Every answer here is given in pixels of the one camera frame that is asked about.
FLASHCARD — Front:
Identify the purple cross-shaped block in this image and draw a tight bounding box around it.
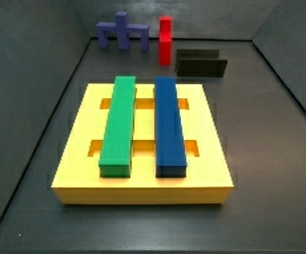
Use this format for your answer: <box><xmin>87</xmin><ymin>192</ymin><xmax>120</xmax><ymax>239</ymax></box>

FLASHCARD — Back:
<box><xmin>95</xmin><ymin>11</ymin><xmax>148</xmax><ymax>51</ymax></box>

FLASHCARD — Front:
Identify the yellow slotted base board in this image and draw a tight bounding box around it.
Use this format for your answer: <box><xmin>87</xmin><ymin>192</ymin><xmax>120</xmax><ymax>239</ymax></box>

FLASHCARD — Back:
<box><xmin>52</xmin><ymin>83</ymin><xmax>233</xmax><ymax>204</ymax></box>

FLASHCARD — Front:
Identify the blue long bar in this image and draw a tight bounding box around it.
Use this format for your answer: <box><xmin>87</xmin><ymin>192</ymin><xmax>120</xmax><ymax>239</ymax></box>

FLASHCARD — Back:
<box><xmin>154</xmin><ymin>77</ymin><xmax>187</xmax><ymax>178</ymax></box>

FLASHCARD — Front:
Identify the green long bar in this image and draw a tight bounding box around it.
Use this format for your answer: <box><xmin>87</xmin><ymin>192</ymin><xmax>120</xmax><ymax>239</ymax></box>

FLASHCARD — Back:
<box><xmin>98</xmin><ymin>76</ymin><xmax>135</xmax><ymax>178</ymax></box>

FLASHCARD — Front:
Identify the black block holder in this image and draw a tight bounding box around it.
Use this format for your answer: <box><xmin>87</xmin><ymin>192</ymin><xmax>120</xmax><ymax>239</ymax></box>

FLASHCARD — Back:
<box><xmin>175</xmin><ymin>49</ymin><xmax>227</xmax><ymax>77</ymax></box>

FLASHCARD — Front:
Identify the red upright block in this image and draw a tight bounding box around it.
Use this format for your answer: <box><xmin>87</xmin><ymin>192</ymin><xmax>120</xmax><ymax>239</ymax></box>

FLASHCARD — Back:
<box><xmin>158</xmin><ymin>16</ymin><xmax>171</xmax><ymax>65</ymax></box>

